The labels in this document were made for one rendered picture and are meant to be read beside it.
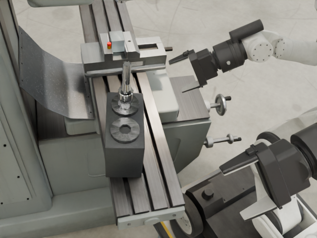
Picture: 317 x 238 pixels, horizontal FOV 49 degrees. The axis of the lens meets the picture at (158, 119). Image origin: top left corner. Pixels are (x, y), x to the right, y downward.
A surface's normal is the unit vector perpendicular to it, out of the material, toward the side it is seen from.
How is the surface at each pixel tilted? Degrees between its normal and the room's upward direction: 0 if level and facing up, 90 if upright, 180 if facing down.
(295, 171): 57
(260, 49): 71
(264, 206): 41
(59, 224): 63
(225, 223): 0
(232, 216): 0
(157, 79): 0
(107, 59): 90
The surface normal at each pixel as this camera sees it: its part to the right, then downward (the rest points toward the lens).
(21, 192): 0.24, 0.77
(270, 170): 0.18, 0.34
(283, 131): -0.85, 0.36
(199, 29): 0.11, -0.60
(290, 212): 0.42, 0.02
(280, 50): -0.98, -0.12
